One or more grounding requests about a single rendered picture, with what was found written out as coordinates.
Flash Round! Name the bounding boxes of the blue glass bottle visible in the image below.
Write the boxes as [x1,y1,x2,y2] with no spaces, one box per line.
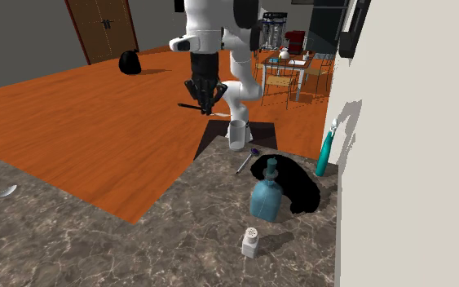
[249,157,285,224]

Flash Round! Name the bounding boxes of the red appliance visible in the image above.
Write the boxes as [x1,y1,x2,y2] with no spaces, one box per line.
[284,29,307,55]

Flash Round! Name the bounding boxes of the dark robot stand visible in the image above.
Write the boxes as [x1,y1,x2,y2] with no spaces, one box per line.
[193,120,279,161]

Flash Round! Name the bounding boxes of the brown double door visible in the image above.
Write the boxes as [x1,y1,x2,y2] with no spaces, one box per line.
[64,0,140,66]

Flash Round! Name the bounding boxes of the dining table with chairs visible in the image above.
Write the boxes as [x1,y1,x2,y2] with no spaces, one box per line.
[252,46,334,111]

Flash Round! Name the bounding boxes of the purple headed metal spoon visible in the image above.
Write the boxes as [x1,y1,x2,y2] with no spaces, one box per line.
[234,148,261,176]

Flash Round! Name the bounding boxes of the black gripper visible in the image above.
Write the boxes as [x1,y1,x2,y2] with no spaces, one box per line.
[183,51,229,117]

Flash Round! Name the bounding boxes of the teal handled kitchen tool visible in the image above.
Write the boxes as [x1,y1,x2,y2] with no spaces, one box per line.
[315,118,338,178]

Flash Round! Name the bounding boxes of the black handled knife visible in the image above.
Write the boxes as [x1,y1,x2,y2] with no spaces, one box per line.
[176,103,232,118]

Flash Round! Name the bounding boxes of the black bag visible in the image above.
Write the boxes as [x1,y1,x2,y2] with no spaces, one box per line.
[117,49,143,76]

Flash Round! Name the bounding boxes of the white cup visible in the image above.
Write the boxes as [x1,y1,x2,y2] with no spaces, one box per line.
[227,119,248,152]

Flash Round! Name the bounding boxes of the white salt shaker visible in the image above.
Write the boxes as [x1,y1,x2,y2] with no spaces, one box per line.
[241,227,260,260]

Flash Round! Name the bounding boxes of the dark tall cabinet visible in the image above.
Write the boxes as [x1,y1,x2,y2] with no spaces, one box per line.
[306,0,351,55]

